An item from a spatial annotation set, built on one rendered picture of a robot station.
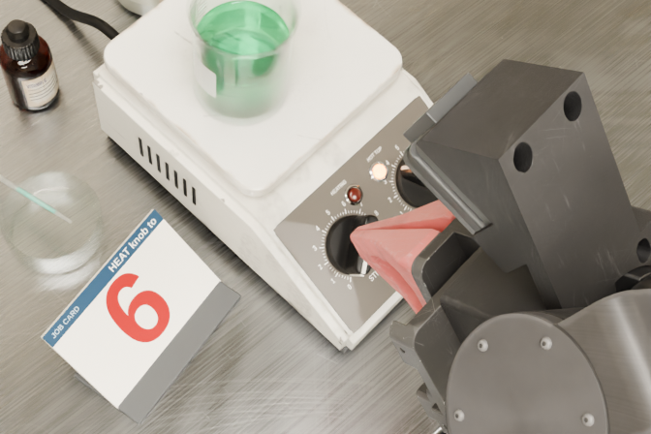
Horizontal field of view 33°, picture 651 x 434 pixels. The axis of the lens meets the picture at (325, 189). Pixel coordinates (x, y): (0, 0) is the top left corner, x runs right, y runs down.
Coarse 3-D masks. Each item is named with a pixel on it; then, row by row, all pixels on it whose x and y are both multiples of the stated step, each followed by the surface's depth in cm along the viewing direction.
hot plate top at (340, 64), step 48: (336, 0) 61; (144, 48) 58; (336, 48) 59; (384, 48) 59; (144, 96) 57; (192, 96) 57; (288, 96) 58; (336, 96) 58; (192, 144) 56; (240, 144) 56; (288, 144) 56
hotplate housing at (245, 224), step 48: (96, 96) 61; (384, 96) 60; (144, 144) 60; (336, 144) 59; (192, 192) 60; (240, 192) 57; (288, 192) 57; (240, 240) 59; (288, 288) 59; (336, 336) 58
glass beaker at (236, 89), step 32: (192, 0) 52; (224, 0) 54; (256, 0) 55; (288, 0) 53; (192, 32) 52; (192, 64) 55; (224, 64) 51; (256, 64) 51; (288, 64) 54; (224, 96) 54; (256, 96) 54
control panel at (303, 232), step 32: (384, 128) 60; (352, 160) 59; (384, 160) 60; (320, 192) 58; (384, 192) 60; (288, 224) 57; (320, 224) 58; (320, 256) 58; (320, 288) 58; (352, 288) 58; (384, 288) 59; (352, 320) 58
